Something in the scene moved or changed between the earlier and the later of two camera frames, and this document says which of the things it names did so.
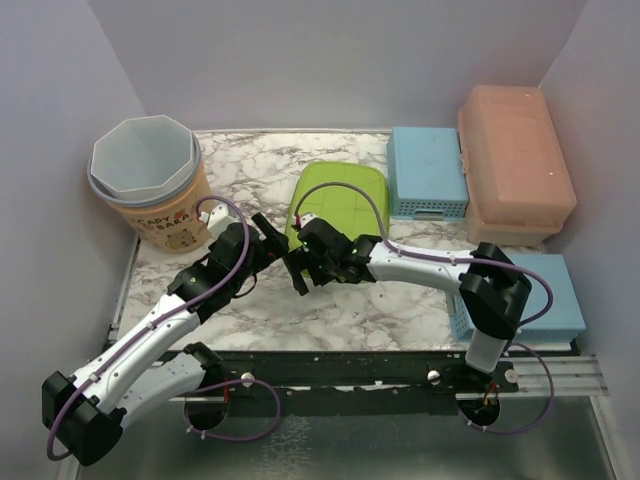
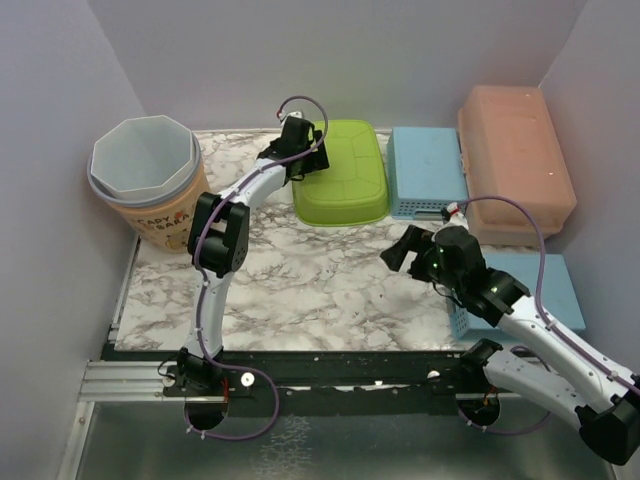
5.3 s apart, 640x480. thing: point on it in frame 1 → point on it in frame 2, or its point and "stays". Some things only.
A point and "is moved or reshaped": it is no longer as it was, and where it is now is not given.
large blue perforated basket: (563, 322) stays
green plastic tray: (345, 207) is moved or reshaped
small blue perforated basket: (426, 175) stays
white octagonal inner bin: (143, 158) stays
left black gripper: (273, 247) → (314, 159)
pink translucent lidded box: (517, 183) stays
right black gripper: (299, 260) → (415, 238)
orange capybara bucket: (171, 223) stays
